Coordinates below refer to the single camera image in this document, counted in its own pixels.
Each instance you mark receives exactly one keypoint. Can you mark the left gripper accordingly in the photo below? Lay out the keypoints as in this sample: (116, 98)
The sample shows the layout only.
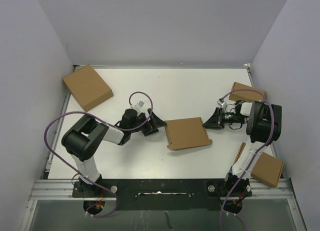
(151, 125)

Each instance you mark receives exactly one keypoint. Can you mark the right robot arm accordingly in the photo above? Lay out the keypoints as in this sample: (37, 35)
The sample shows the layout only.
(263, 126)

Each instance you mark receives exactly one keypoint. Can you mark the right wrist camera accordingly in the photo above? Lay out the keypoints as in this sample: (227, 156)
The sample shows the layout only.
(221, 103)

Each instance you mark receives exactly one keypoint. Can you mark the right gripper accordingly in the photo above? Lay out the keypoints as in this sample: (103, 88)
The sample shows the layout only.
(215, 121)

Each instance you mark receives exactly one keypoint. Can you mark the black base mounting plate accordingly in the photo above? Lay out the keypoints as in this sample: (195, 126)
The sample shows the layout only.
(212, 194)

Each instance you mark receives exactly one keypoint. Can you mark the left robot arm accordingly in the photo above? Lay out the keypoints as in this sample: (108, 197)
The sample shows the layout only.
(82, 140)

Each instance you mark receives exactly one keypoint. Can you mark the cardboard box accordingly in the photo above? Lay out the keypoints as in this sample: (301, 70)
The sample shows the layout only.
(87, 87)
(186, 133)
(265, 168)
(242, 92)

